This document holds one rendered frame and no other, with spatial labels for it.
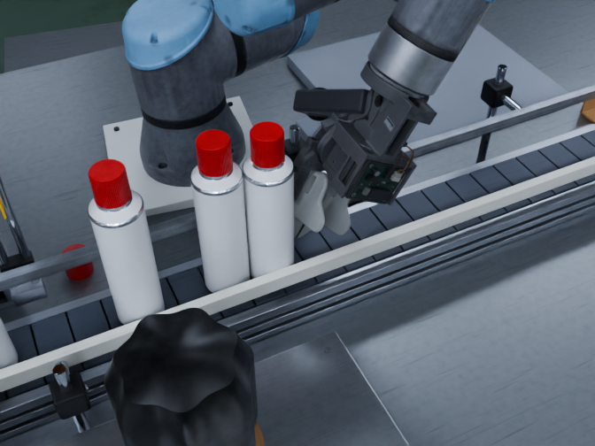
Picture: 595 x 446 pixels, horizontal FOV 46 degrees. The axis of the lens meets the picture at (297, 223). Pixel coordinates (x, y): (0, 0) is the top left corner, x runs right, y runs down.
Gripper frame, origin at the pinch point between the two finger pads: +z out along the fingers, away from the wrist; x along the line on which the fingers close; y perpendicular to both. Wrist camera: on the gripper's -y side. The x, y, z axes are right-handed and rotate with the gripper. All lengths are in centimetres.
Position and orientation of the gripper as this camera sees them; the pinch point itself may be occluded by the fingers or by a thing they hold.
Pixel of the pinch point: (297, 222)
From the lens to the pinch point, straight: 79.8
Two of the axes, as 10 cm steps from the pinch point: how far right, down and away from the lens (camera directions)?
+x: 7.8, 0.9, 6.2
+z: -4.5, 7.7, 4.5
